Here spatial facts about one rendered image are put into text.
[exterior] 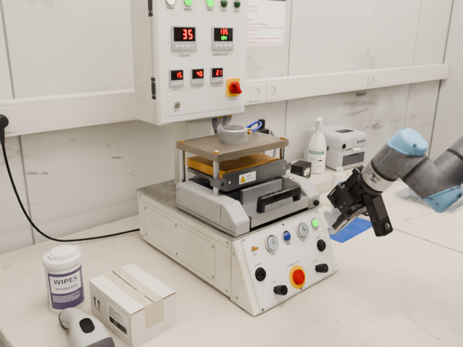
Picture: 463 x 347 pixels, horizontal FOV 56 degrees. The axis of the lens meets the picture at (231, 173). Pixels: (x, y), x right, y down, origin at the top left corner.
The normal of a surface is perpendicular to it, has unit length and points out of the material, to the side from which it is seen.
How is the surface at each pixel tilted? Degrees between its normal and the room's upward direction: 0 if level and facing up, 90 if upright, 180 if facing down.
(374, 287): 0
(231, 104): 90
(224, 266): 90
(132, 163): 90
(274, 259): 65
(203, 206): 90
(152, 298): 2
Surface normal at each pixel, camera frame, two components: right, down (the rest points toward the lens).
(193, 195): -0.75, 0.19
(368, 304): 0.01, -0.95
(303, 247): 0.60, -0.19
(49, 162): 0.67, 0.24
